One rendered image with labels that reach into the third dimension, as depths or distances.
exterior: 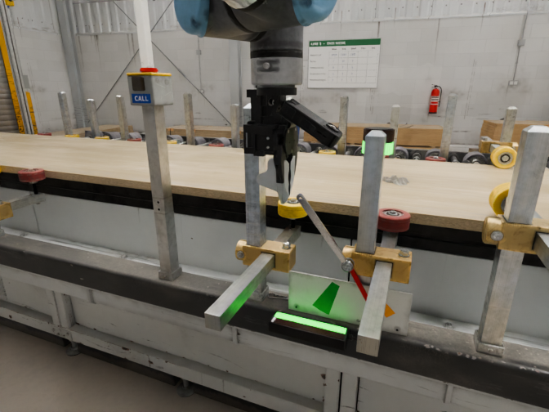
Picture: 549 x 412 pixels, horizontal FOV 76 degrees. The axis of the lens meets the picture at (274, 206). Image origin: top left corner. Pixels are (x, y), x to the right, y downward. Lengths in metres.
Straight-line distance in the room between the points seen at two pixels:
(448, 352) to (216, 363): 0.91
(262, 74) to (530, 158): 0.45
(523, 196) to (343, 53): 7.22
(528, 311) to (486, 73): 7.11
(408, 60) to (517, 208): 7.16
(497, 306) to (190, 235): 0.86
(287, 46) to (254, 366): 1.10
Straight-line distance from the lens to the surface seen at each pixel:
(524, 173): 0.71
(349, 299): 0.80
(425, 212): 0.94
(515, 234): 0.73
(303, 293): 0.82
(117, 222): 1.39
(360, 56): 7.79
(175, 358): 1.58
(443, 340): 0.84
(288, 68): 0.61
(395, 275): 0.75
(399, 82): 7.78
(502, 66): 8.06
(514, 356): 0.87
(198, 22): 0.53
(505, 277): 0.77
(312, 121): 0.61
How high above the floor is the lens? 1.19
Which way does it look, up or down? 18 degrees down
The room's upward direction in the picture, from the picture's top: straight up
